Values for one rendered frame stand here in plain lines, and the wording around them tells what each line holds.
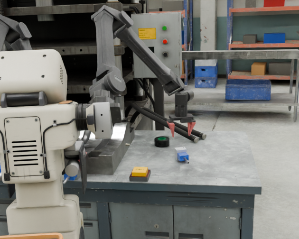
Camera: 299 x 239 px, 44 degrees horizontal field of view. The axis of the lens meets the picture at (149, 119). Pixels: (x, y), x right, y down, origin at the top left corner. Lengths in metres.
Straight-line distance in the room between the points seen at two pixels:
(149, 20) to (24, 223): 1.49
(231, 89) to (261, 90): 0.39
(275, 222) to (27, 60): 2.20
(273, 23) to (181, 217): 6.68
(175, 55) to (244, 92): 2.98
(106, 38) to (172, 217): 0.83
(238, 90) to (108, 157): 3.77
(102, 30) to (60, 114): 0.46
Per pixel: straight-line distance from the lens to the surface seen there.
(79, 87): 2.46
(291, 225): 2.90
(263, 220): 2.92
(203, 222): 1.71
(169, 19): 2.35
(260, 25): 8.08
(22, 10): 2.59
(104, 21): 1.47
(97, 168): 1.68
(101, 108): 1.14
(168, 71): 1.66
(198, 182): 1.58
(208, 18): 7.85
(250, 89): 5.24
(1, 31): 1.58
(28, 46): 1.64
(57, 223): 1.28
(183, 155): 1.74
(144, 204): 1.70
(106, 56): 1.34
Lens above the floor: 1.49
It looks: 16 degrees down
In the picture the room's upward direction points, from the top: 2 degrees counter-clockwise
